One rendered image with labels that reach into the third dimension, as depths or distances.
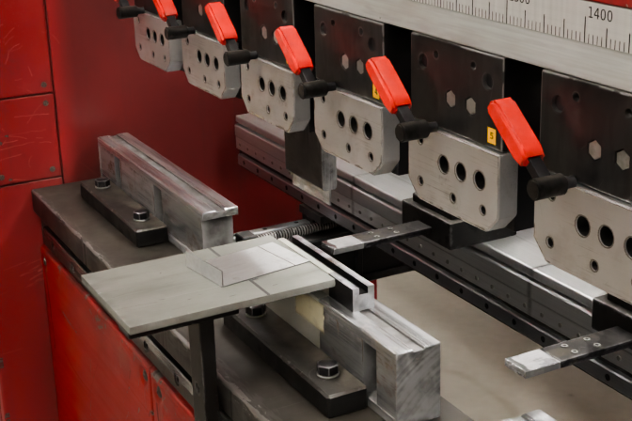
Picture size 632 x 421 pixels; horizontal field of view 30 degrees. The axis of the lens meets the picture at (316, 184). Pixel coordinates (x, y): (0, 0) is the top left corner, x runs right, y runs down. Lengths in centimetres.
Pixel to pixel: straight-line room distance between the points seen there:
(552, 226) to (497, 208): 8
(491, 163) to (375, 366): 42
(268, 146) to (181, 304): 79
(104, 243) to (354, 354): 66
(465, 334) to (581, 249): 265
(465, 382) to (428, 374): 199
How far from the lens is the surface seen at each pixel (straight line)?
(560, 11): 97
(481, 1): 105
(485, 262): 159
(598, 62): 94
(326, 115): 132
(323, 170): 143
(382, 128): 122
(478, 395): 328
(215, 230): 181
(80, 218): 208
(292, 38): 131
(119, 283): 146
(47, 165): 227
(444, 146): 112
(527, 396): 329
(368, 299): 142
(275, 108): 144
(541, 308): 151
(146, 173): 199
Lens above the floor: 156
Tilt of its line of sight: 18 degrees down
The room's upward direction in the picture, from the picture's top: 2 degrees counter-clockwise
